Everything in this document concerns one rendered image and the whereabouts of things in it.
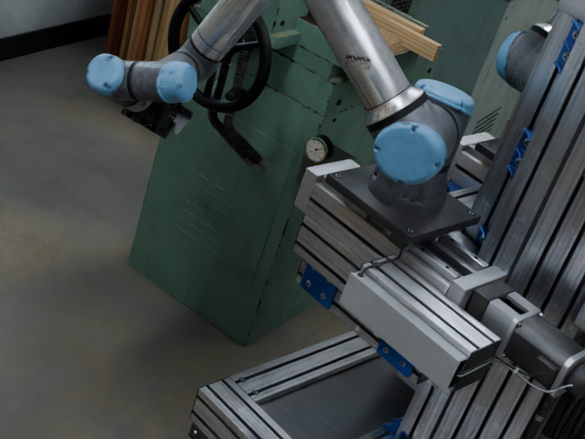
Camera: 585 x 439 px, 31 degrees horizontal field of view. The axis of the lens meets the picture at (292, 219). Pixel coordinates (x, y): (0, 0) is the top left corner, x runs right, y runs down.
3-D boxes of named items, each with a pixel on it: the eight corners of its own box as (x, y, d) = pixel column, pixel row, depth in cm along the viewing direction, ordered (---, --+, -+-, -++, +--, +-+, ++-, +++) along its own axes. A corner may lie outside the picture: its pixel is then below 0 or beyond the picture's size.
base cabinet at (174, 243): (124, 264, 299) (182, 37, 264) (244, 210, 344) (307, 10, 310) (244, 349, 282) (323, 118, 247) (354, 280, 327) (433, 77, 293)
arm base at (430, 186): (457, 209, 202) (476, 165, 197) (409, 222, 192) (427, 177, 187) (401, 169, 210) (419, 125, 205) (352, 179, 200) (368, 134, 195)
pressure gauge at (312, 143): (299, 161, 247) (309, 131, 243) (307, 158, 250) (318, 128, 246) (319, 174, 245) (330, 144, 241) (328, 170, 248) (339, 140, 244)
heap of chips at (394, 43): (346, 41, 239) (350, 26, 238) (375, 33, 250) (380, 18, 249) (377, 58, 236) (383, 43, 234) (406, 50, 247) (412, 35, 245)
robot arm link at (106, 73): (118, 92, 191) (78, 91, 194) (146, 109, 201) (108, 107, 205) (125, 50, 192) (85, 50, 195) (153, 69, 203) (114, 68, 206)
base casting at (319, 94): (184, 37, 264) (192, 3, 260) (307, 10, 310) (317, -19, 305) (325, 118, 247) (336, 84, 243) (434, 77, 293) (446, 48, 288)
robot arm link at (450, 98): (460, 152, 200) (486, 90, 193) (443, 177, 189) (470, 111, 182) (402, 127, 202) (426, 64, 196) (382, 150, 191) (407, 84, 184)
